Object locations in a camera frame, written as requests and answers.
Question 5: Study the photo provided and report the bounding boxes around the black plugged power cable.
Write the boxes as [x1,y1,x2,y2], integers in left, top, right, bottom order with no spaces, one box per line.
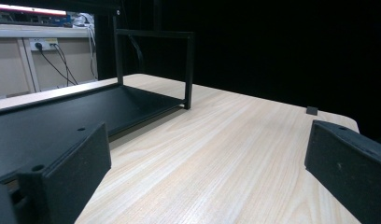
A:
[35,42,78,87]
[49,43,80,87]

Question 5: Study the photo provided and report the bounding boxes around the white hanging cable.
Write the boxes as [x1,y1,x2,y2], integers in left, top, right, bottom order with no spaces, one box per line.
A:
[84,13,99,80]

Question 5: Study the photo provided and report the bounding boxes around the pink lit monitor bar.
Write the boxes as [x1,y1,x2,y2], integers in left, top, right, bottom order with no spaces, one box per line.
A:
[0,3,68,17]

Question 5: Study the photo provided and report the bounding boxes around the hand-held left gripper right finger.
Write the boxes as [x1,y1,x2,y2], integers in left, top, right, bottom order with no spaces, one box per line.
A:
[304,119,381,224]

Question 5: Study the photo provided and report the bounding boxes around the black curtain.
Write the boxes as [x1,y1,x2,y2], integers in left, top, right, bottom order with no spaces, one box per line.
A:
[94,0,381,147]

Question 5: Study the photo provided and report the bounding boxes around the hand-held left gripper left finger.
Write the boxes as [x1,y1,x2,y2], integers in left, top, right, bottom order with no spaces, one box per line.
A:
[16,121,112,224]

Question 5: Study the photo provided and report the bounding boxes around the white wall socket strip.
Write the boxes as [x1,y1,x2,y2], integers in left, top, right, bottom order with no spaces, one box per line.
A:
[29,37,60,51]

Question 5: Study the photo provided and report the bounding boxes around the beige wooden desk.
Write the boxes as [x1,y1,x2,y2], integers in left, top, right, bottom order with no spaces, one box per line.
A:
[0,23,99,101]

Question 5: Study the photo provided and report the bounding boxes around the black two-tier metal rack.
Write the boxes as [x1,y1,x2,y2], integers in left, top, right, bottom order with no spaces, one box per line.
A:
[0,8,196,185]

